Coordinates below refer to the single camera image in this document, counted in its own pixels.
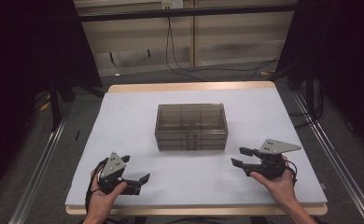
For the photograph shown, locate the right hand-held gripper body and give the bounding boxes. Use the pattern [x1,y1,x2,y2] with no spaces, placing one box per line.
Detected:
[247,138,302,181]

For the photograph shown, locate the wooden table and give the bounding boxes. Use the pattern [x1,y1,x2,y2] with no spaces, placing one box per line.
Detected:
[64,80,329,217]

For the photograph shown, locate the black hanging wall cables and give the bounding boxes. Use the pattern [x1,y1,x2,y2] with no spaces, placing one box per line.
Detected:
[164,16,281,83]

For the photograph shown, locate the translucent grey plastic drawer box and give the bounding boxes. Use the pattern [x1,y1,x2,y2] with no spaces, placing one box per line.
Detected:
[154,103,230,152]

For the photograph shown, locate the wall power outlet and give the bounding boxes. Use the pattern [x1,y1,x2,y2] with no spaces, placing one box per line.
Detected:
[161,0,184,10]

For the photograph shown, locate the black stand leg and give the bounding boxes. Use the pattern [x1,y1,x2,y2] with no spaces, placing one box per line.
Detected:
[305,63,315,114]
[47,76,63,133]

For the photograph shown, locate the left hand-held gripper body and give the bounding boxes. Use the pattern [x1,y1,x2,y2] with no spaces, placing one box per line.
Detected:
[98,151,134,195]

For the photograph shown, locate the metal floor rail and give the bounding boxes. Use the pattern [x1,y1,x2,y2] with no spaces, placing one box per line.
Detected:
[291,89,364,224]
[7,104,76,224]

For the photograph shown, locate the person's left hand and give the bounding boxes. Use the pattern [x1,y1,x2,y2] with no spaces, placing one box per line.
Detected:
[88,165,129,217]

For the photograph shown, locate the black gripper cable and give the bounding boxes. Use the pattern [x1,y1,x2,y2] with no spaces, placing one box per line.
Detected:
[84,157,109,217]
[284,160,299,188]

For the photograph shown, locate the person's right hand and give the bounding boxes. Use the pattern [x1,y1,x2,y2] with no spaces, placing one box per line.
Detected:
[249,154,299,208]

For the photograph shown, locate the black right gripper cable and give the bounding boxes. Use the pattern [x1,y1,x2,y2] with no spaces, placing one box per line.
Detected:
[284,160,299,188]

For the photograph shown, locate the black floor cable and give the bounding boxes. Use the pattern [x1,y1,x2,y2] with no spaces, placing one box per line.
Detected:
[287,88,325,130]

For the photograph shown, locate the white table mat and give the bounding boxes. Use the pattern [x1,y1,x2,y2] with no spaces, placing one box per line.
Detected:
[64,87,329,207]

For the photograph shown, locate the black horizontal bar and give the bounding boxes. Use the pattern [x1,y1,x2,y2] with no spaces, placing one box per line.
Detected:
[77,3,298,22]

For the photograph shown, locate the dark curtain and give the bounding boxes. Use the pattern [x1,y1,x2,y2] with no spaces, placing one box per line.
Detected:
[275,0,364,158]
[0,0,103,201]

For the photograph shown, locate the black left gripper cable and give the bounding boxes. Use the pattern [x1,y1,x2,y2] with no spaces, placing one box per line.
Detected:
[84,157,109,217]

